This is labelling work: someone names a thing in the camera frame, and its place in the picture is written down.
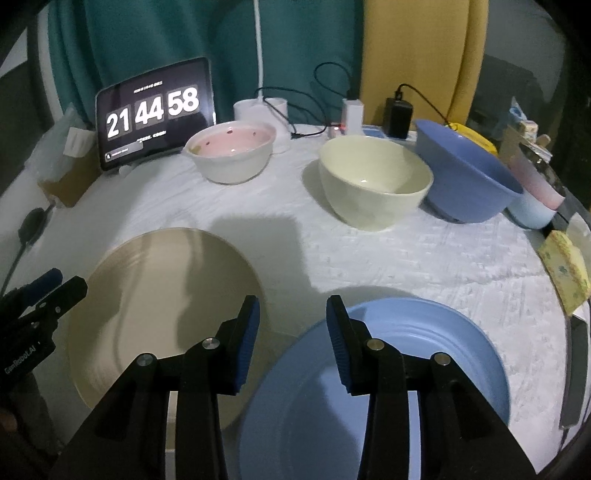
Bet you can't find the cream bowl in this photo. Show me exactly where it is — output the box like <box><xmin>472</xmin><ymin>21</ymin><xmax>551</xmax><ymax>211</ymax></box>
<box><xmin>318</xmin><ymin>135</ymin><xmax>434</xmax><ymax>232</ymax></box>

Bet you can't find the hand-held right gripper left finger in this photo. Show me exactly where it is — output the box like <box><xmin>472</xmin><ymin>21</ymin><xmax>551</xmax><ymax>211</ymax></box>
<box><xmin>48</xmin><ymin>294</ymin><xmax>262</xmax><ymax>480</ymax></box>

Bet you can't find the black phone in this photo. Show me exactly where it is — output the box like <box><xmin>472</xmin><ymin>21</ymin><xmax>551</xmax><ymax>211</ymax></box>
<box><xmin>558</xmin><ymin>314</ymin><xmax>587</xmax><ymax>428</ymax></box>

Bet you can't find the teal curtain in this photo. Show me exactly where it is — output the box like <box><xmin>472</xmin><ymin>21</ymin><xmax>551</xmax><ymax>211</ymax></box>
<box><xmin>48</xmin><ymin>0</ymin><xmax>365</xmax><ymax>127</ymax></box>

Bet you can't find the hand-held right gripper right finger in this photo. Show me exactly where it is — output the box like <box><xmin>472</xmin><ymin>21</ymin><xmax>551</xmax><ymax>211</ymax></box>
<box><xmin>325</xmin><ymin>295</ymin><xmax>539</xmax><ymax>480</ymax></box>

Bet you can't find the black cable with round plug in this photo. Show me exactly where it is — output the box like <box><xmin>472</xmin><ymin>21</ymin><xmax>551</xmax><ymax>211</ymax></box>
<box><xmin>0</xmin><ymin>208</ymin><xmax>56</xmax><ymax>296</ymax></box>

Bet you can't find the white plastic basket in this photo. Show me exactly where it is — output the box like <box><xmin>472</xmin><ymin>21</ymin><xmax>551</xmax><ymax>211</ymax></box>
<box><xmin>501</xmin><ymin>117</ymin><xmax>552</xmax><ymax>167</ymax></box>

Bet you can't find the blue plate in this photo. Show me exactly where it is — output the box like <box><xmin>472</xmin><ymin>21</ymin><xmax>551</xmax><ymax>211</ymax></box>
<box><xmin>239</xmin><ymin>298</ymin><xmax>511</xmax><ymax>480</ymax></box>

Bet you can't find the white charger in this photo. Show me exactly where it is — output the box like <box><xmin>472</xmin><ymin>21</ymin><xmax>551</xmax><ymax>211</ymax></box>
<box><xmin>342</xmin><ymin>98</ymin><xmax>364</xmax><ymax>136</ymax></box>

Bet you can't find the yellow wipes packet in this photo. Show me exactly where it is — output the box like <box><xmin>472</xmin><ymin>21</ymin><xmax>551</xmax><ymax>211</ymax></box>
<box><xmin>445</xmin><ymin>121</ymin><xmax>499</xmax><ymax>155</ymax></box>

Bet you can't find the yellow tissue box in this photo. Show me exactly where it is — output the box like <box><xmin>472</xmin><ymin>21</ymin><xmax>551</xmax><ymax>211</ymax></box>
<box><xmin>538</xmin><ymin>231</ymin><xmax>591</xmax><ymax>315</ymax></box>

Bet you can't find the light blue bowl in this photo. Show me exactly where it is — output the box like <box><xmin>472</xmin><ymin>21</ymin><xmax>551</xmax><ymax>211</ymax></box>
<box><xmin>505</xmin><ymin>189</ymin><xmax>557</xmax><ymax>230</ymax></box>

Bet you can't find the yellow curtain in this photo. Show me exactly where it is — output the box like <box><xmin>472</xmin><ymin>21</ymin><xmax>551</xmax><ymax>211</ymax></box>
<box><xmin>360</xmin><ymin>0</ymin><xmax>490</xmax><ymax>127</ymax></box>

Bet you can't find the beige plate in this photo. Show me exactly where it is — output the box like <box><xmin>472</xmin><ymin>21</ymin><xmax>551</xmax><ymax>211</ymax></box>
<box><xmin>65</xmin><ymin>227</ymin><xmax>266</xmax><ymax>432</ymax></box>

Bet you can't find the black lamp cable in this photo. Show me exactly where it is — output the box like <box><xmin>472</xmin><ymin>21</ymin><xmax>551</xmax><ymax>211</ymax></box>
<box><xmin>255</xmin><ymin>62</ymin><xmax>357</xmax><ymax>139</ymax></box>

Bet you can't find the white bowl with pink inside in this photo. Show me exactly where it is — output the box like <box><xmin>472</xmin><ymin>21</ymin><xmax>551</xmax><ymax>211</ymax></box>
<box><xmin>184</xmin><ymin>121</ymin><xmax>278</xmax><ymax>185</ymax></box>

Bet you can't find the black charger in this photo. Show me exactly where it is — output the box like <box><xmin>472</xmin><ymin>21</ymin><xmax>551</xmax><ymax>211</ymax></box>
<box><xmin>385</xmin><ymin>97</ymin><xmax>414</xmax><ymax>139</ymax></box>

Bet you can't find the white power strip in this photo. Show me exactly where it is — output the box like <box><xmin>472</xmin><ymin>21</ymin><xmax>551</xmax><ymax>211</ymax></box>
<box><xmin>330</xmin><ymin>124</ymin><xmax>386</xmax><ymax>139</ymax></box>

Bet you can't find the white desk lamp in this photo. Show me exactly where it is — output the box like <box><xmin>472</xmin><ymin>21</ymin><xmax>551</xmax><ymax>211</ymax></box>
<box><xmin>233</xmin><ymin>0</ymin><xmax>291</xmax><ymax>153</ymax></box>

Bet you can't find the clear plastic bag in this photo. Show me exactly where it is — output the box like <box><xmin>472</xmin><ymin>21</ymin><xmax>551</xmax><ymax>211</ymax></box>
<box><xmin>34</xmin><ymin>104</ymin><xmax>98</xmax><ymax>178</ymax></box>

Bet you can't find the black charger cable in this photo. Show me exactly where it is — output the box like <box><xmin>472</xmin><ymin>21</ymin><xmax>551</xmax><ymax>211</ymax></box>
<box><xmin>397</xmin><ymin>84</ymin><xmax>451</xmax><ymax>127</ymax></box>

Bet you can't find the tablet showing clock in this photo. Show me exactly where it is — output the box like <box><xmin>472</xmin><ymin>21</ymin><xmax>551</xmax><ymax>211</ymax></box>
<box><xmin>95</xmin><ymin>56</ymin><xmax>217</xmax><ymax>172</ymax></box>

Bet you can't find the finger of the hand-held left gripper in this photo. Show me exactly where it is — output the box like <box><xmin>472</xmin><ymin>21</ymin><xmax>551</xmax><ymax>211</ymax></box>
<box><xmin>18</xmin><ymin>275</ymin><xmax>88</xmax><ymax>330</ymax></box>
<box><xmin>0</xmin><ymin>268</ymin><xmax>64</xmax><ymax>315</ymax></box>

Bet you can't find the large blue bowl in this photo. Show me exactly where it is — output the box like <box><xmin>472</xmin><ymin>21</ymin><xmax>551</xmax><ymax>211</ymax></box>
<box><xmin>412</xmin><ymin>119</ymin><xmax>526</xmax><ymax>224</ymax></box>

